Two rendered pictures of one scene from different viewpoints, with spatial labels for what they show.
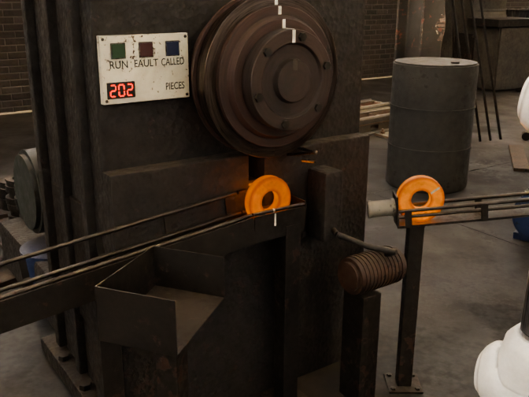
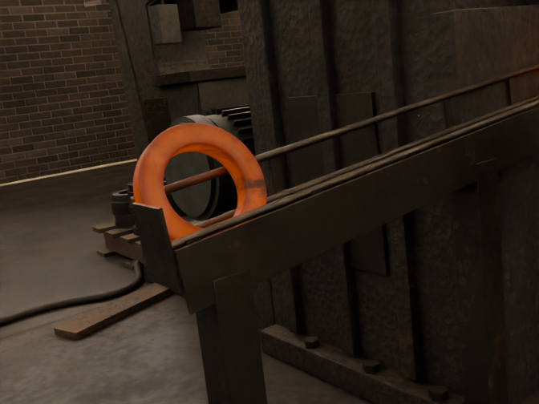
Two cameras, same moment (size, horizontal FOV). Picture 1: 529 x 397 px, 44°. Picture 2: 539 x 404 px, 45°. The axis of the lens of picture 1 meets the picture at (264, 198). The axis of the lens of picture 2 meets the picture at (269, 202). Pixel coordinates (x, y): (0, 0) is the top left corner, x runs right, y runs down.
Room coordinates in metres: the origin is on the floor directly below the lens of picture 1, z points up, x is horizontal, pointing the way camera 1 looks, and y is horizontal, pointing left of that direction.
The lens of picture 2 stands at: (0.48, 0.83, 0.80)
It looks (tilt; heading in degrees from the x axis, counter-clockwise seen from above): 11 degrees down; 359
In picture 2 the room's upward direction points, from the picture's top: 7 degrees counter-clockwise
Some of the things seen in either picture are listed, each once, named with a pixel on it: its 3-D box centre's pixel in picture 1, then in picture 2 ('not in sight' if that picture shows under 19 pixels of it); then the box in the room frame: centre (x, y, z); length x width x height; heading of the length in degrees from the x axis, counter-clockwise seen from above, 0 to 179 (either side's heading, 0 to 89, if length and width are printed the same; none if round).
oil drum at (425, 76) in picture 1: (430, 122); not in sight; (4.64, -1.18, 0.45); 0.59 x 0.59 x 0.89
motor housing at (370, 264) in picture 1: (369, 324); not in sight; (2.01, -0.36, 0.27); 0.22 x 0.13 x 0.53; 125
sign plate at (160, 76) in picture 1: (145, 68); not in sight; (1.83, 0.33, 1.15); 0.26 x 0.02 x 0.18; 125
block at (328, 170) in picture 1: (323, 202); not in sight; (2.08, -0.20, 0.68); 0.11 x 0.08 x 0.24; 35
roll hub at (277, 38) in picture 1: (289, 79); not in sight; (1.86, -0.07, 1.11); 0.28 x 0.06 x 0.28; 125
